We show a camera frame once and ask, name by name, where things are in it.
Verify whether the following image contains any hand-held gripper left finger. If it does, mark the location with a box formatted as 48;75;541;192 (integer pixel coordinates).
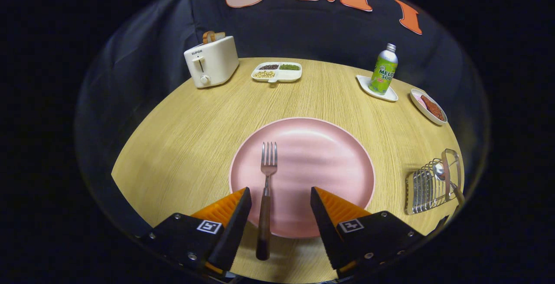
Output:
139;187;252;276

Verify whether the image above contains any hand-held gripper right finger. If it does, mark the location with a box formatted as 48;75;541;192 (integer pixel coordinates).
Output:
310;186;428;278

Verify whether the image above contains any wooden handled fork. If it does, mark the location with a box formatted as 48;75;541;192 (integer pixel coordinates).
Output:
256;141;278;261

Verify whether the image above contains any wooden handled spoon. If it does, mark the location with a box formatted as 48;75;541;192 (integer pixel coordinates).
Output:
434;163;465;206

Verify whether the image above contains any pink plate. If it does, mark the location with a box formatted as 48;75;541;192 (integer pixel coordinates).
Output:
229;117;376;238

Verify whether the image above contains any white square coaster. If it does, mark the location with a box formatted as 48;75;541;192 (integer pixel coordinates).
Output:
356;75;398;102

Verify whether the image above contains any white oval dish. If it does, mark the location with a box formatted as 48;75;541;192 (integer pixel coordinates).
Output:
410;88;448;126

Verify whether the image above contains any white divided snack tray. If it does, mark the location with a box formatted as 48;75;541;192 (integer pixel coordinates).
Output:
251;62;303;83

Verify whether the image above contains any red meat piece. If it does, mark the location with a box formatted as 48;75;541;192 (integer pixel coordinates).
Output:
420;95;445;121

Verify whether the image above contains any green soda bottle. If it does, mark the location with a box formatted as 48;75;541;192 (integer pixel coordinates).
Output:
369;43;398;95

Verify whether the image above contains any white toaster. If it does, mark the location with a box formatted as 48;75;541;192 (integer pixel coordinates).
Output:
183;36;240;88

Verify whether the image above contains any metal wire cutlery basket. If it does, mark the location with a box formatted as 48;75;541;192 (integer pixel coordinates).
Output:
405;148;462;215

